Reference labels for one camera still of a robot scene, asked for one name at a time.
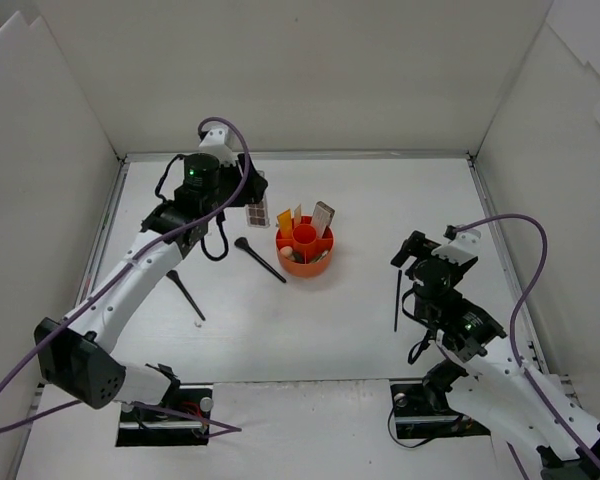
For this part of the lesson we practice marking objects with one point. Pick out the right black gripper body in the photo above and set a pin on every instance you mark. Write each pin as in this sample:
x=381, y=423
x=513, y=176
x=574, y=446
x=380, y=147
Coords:
x=411, y=246

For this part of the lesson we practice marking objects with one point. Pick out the brown eyeshadow palette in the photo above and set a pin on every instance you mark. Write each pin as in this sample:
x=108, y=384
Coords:
x=257, y=214

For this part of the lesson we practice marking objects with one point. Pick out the large black makeup brush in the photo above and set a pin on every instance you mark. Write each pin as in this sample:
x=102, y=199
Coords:
x=243, y=244

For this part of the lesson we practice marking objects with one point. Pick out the orange sunscreen tube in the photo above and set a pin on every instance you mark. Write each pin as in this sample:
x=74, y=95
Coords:
x=286, y=224

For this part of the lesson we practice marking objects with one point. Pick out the beige concealer tube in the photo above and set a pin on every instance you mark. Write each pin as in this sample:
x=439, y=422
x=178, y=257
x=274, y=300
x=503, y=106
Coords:
x=297, y=215

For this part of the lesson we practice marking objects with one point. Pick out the green lip balm stick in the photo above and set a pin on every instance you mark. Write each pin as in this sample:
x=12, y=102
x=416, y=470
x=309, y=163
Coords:
x=320, y=257

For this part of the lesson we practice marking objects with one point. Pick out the small black makeup brush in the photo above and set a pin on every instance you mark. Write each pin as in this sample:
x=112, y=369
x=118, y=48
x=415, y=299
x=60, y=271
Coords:
x=174, y=276

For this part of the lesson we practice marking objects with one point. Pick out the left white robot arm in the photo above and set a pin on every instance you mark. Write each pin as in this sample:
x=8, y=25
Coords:
x=75, y=354

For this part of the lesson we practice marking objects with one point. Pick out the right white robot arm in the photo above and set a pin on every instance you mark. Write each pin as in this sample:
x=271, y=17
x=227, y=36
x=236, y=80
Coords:
x=481, y=376

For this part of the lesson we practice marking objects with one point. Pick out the orange round organizer container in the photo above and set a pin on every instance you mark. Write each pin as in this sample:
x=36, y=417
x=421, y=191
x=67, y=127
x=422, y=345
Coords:
x=306, y=242

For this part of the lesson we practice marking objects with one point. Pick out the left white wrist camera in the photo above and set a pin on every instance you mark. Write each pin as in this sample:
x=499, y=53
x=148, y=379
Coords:
x=218, y=142

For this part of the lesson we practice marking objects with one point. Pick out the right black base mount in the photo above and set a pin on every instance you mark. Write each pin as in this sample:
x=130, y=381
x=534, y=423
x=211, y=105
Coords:
x=420, y=412

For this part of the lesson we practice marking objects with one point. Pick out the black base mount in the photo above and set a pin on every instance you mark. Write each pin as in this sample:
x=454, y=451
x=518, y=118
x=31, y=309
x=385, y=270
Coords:
x=140, y=427
x=420, y=412

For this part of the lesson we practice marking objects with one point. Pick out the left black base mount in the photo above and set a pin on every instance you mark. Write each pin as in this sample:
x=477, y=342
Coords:
x=140, y=427

